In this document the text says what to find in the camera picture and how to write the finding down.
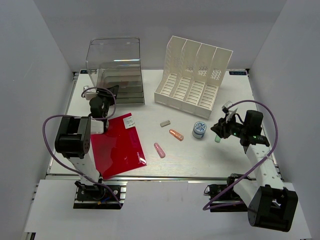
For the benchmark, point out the red plastic folder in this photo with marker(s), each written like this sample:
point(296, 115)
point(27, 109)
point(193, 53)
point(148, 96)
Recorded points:
point(119, 149)

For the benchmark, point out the green stapler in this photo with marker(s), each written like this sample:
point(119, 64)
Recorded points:
point(217, 139)

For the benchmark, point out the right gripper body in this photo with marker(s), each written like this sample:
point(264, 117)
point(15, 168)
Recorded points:
point(231, 128)

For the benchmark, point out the clear plastic drawer cabinet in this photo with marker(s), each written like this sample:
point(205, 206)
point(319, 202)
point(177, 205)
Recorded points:
point(112, 61)

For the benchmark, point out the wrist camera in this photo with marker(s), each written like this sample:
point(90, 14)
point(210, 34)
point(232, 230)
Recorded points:
point(88, 92)
point(228, 108)

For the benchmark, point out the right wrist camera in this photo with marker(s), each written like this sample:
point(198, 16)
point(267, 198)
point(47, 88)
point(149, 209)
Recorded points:
point(228, 108)

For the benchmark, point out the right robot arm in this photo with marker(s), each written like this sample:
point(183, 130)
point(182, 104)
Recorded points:
point(269, 204)

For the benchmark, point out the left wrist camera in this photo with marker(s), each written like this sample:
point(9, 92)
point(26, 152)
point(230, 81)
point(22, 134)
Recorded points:
point(88, 92)

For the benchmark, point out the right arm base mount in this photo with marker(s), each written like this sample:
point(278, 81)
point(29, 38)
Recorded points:
point(229, 197)

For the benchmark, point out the pink stapler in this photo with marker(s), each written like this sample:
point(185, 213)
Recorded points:
point(159, 150)

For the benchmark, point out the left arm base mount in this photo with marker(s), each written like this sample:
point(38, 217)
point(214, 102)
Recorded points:
point(96, 197)

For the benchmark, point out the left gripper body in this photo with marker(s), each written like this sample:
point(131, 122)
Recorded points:
point(107, 96)

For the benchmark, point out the white file organizer rack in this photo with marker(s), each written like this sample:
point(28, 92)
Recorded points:
point(193, 73)

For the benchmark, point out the grey eraser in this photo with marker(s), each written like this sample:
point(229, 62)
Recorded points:
point(165, 123)

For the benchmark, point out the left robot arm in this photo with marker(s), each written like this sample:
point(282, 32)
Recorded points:
point(73, 139)

